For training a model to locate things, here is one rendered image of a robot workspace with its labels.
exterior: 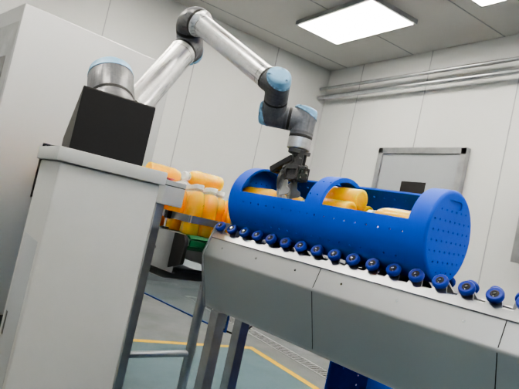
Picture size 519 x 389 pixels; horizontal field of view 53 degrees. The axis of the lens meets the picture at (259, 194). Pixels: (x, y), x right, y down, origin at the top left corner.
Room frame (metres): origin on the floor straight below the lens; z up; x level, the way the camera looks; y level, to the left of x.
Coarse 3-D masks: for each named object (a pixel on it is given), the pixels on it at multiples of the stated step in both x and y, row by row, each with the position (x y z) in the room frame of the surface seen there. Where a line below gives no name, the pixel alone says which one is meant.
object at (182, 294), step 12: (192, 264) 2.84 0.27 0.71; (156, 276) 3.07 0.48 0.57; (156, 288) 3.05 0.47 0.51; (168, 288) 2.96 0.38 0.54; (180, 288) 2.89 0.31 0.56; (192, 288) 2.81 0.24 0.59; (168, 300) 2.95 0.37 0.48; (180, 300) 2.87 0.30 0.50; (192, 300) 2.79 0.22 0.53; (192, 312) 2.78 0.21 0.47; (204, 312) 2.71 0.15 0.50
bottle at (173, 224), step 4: (184, 196) 2.27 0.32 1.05; (184, 200) 2.27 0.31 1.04; (184, 204) 2.27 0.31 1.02; (168, 208) 2.27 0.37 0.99; (172, 208) 2.26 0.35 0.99; (176, 208) 2.26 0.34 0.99; (180, 208) 2.26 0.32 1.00; (180, 212) 2.27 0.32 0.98; (168, 220) 2.26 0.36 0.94; (172, 220) 2.26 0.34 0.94; (176, 220) 2.26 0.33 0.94; (180, 220) 2.27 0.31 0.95; (168, 224) 2.26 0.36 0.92; (172, 224) 2.26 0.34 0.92; (176, 224) 2.26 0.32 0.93; (180, 224) 2.28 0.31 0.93; (168, 228) 2.26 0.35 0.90; (172, 228) 2.26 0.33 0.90; (176, 228) 2.26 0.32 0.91
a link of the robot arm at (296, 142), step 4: (292, 136) 1.94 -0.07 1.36; (296, 136) 1.93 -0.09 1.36; (288, 140) 1.96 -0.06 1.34; (292, 140) 1.94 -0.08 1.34; (296, 140) 1.93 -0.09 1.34; (300, 140) 1.93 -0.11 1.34; (304, 140) 1.93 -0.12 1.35; (308, 140) 1.94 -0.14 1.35; (288, 144) 1.95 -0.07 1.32; (292, 144) 1.94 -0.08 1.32; (296, 144) 1.93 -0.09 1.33; (300, 144) 1.93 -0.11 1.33; (304, 144) 1.93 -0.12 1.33; (308, 144) 1.94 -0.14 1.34; (296, 148) 1.94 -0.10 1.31; (300, 148) 1.94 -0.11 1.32; (304, 148) 1.93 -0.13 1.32; (308, 148) 1.95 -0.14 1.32
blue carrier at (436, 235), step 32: (320, 192) 1.77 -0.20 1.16; (384, 192) 1.81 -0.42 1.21; (448, 192) 1.51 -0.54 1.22; (256, 224) 1.99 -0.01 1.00; (288, 224) 1.85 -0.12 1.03; (320, 224) 1.74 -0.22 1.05; (352, 224) 1.64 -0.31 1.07; (384, 224) 1.55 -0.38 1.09; (416, 224) 1.48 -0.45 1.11; (448, 224) 1.53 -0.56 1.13; (384, 256) 1.58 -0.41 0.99; (416, 256) 1.49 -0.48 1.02; (448, 256) 1.56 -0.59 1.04
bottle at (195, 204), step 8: (192, 192) 2.18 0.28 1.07; (200, 192) 2.18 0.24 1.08; (192, 200) 2.16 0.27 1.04; (200, 200) 2.17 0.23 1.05; (192, 208) 2.16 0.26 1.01; (200, 208) 2.17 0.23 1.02; (200, 216) 2.18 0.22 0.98; (184, 224) 2.17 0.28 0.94; (192, 224) 2.16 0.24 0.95; (184, 232) 2.17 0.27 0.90; (192, 232) 2.17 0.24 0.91
